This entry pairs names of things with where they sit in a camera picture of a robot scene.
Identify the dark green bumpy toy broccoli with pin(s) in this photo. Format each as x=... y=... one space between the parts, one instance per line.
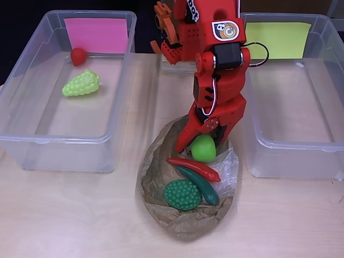
x=182 y=196

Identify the red toy chili pepper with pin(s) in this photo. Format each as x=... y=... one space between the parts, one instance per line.
x=199 y=168

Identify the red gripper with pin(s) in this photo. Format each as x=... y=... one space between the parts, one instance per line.
x=231 y=108

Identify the wooden base block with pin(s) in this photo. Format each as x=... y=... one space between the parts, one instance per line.
x=177 y=70

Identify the red printed robot arm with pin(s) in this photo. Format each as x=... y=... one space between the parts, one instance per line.
x=209 y=13

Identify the yellow paper note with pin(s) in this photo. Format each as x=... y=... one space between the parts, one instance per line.
x=282 y=40

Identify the bright green toy apple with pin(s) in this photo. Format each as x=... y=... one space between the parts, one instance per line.
x=203 y=150

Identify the grey furniture frame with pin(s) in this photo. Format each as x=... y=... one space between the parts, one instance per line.
x=336 y=8

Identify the pink paper note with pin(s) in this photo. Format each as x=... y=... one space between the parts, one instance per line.
x=96 y=36

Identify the red toy strawberry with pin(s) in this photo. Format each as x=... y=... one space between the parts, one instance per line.
x=78 y=57

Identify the clear plastic bin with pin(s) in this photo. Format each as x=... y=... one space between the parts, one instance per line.
x=295 y=164
x=67 y=156

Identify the crumpled brown paper bag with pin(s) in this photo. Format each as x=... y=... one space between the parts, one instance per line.
x=188 y=225

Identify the dark green toy cucumber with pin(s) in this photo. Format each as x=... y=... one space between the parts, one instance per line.
x=204 y=188

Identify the light green toy grapes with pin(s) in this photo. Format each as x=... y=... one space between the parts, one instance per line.
x=80 y=84

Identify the orange printed clamp part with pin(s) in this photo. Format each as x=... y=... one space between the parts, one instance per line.
x=168 y=27

